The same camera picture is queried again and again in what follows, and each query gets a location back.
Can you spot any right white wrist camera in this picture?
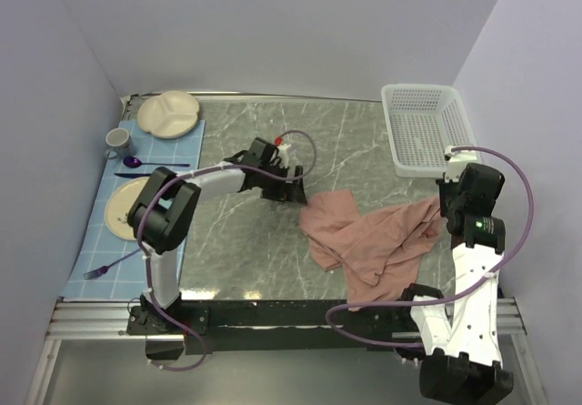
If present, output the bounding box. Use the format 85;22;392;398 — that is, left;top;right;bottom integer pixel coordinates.
443;146;481;183

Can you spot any grey mug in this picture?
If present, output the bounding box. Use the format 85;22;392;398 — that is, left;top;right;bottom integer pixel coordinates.
105;127;134;159

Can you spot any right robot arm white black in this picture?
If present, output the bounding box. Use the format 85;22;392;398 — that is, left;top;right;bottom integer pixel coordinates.
397;163;514;404

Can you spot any aluminium frame rail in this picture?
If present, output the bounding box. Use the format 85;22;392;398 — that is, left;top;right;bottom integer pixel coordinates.
25;298;151;405

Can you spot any blue grid placemat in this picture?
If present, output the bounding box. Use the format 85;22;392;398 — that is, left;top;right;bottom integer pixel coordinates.
61;119;206;300

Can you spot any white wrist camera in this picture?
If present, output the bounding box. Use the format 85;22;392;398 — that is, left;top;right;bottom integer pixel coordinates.
443;146;481;183
271;137;292;168

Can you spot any purple knife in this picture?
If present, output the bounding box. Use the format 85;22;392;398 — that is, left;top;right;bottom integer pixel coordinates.
114;173;151;179

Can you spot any purple spoon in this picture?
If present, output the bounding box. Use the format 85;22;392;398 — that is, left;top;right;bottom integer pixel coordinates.
122;156;190;168

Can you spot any cream teal round plate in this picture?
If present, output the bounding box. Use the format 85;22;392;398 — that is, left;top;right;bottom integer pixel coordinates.
104;177;148;241

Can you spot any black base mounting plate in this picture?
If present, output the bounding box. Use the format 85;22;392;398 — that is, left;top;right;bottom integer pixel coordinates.
126;299;383;360

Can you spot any cream divided plate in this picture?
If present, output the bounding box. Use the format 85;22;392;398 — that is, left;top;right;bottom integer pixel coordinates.
136;90;200;139

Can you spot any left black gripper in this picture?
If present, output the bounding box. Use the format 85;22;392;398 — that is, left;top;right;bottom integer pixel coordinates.
257;164;306;207

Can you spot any pink printed t shirt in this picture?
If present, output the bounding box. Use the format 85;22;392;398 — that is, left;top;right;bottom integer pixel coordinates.
299;189;444;303

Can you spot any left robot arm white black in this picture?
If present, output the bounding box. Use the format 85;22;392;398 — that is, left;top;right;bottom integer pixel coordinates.
127;137;315;334

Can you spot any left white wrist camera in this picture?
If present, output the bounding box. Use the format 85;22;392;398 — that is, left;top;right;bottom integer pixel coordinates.
271;137;292;168

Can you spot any purple fork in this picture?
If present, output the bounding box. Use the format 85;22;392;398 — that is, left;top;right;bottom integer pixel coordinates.
83;249;139;280

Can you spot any white plastic basket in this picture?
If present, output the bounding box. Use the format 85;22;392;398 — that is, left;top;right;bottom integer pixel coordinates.
381;84;477;178

